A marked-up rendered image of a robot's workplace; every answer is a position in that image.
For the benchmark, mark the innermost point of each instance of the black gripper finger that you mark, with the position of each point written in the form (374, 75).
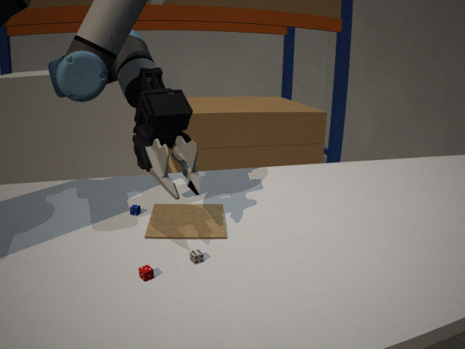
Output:
(185, 153)
(155, 160)

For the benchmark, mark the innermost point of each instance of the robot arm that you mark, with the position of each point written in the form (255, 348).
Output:
(104, 42)

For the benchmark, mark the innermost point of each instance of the red die with white pips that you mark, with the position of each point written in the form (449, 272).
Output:
(146, 273)

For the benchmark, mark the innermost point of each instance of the blue die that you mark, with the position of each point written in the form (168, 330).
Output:
(135, 210)

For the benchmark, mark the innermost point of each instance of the beige die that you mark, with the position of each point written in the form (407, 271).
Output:
(196, 256)

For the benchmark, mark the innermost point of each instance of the tan square mat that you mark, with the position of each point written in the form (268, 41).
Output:
(186, 221)

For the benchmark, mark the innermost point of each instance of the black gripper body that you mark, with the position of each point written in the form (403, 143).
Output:
(170, 112)

